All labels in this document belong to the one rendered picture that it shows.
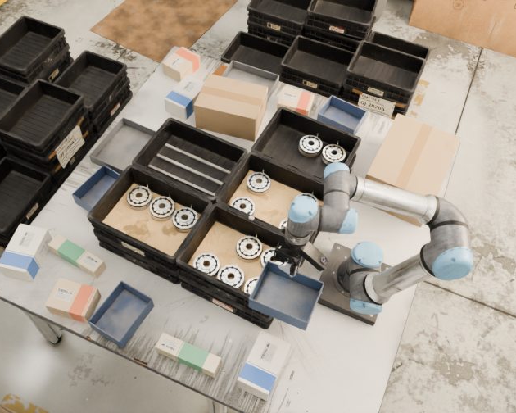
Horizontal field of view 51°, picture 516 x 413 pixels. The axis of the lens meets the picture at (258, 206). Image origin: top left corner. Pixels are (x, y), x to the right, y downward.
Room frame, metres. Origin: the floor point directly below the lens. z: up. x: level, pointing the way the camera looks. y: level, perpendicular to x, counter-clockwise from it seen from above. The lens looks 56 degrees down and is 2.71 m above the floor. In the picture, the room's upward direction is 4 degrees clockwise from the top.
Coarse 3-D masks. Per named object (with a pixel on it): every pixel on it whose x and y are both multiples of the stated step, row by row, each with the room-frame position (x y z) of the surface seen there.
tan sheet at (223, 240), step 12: (216, 228) 1.13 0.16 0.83; (228, 228) 1.13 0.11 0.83; (204, 240) 1.07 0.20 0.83; (216, 240) 1.07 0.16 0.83; (228, 240) 1.08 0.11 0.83; (204, 252) 1.01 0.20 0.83; (216, 252) 1.02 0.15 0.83; (228, 252) 1.02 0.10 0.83; (192, 264) 0.96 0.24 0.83; (228, 264) 0.97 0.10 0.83; (240, 264) 0.98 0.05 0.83; (252, 264) 0.98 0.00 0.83; (216, 276) 0.92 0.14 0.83; (252, 276) 0.93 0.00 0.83
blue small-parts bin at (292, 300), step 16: (272, 272) 0.83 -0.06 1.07; (256, 288) 0.75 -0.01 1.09; (272, 288) 0.77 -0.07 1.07; (288, 288) 0.77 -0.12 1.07; (304, 288) 0.78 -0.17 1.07; (320, 288) 0.77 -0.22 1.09; (256, 304) 0.69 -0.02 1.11; (272, 304) 0.71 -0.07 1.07; (288, 304) 0.72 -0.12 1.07; (304, 304) 0.72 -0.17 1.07; (288, 320) 0.65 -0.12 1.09; (304, 320) 0.67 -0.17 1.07
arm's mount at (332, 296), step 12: (336, 252) 1.10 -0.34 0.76; (348, 252) 1.10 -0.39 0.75; (336, 264) 1.04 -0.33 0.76; (384, 264) 1.07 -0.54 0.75; (324, 276) 0.99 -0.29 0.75; (336, 276) 0.99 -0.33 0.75; (324, 288) 0.93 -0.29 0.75; (336, 288) 0.94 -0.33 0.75; (324, 300) 0.89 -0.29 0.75; (336, 300) 0.89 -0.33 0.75; (348, 300) 0.89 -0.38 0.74; (348, 312) 0.85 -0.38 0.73; (372, 324) 0.81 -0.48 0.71
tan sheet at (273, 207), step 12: (240, 192) 1.32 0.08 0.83; (276, 192) 1.33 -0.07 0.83; (288, 192) 1.33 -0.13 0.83; (300, 192) 1.34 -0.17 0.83; (228, 204) 1.25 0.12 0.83; (264, 204) 1.26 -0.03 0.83; (276, 204) 1.27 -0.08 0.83; (288, 204) 1.27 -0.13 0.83; (264, 216) 1.20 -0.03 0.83; (276, 216) 1.21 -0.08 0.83
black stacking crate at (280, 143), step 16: (288, 112) 1.71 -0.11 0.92; (272, 128) 1.64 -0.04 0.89; (288, 128) 1.70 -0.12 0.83; (304, 128) 1.67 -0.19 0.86; (320, 128) 1.64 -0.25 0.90; (272, 144) 1.59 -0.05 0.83; (288, 144) 1.60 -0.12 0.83; (336, 144) 1.61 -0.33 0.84; (352, 144) 1.58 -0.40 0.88; (288, 160) 1.51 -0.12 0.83; (304, 160) 1.51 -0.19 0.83; (320, 160) 1.52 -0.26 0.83; (352, 160) 1.54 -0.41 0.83; (320, 176) 1.43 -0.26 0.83
